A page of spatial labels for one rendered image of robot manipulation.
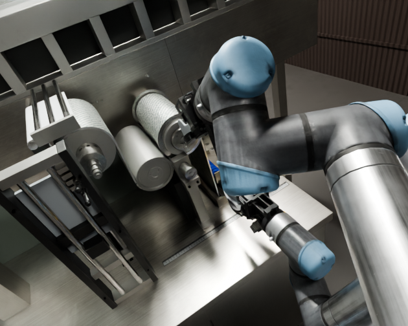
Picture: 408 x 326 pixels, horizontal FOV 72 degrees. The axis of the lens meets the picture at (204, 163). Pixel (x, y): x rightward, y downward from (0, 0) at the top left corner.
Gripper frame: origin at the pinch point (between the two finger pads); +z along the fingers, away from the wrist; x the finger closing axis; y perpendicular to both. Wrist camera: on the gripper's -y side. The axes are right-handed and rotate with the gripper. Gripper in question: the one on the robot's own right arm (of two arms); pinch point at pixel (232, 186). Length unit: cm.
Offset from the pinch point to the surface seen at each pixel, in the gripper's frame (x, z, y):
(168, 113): 6.1, 18.4, 22.2
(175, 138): 8.5, 11.6, 17.7
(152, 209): 23.5, 29.4, -19.1
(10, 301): 76, 20, -13
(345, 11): -238, 154, -37
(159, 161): 15.1, 13.7, 11.6
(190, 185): 10.6, 6.6, 3.3
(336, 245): -64, 10, -109
